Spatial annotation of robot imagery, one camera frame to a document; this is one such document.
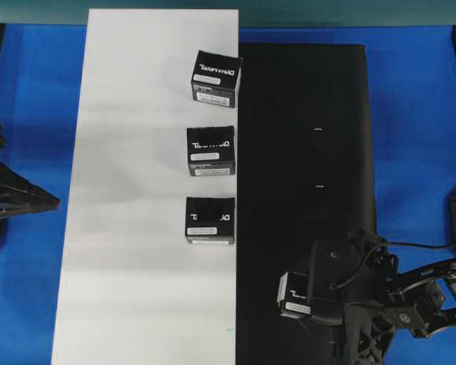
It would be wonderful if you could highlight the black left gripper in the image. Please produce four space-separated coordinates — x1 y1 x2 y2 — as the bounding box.
0 124 60 220

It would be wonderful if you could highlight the black base sheet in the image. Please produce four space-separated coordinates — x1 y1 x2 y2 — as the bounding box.
236 43 376 364

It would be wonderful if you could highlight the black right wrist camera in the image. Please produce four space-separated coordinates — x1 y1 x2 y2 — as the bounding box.
307 239 378 312

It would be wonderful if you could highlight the blue table cloth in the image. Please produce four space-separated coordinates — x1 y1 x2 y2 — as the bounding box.
0 24 456 364

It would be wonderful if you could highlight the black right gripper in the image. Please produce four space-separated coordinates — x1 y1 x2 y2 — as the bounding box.
297 229 396 364

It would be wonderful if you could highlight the black dynamixel box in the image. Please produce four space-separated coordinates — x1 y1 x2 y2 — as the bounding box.
185 197 236 246
186 125 236 177
191 50 243 109
277 271 312 319

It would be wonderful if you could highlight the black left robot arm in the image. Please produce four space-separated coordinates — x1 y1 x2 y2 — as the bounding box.
0 124 60 221

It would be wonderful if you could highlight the white base sheet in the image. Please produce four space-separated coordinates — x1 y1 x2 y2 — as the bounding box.
52 9 239 364

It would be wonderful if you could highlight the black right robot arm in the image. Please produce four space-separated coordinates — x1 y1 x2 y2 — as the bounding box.
278 186 456 364

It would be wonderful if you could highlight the black camera cable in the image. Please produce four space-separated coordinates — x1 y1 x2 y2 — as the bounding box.
328 231 456 290

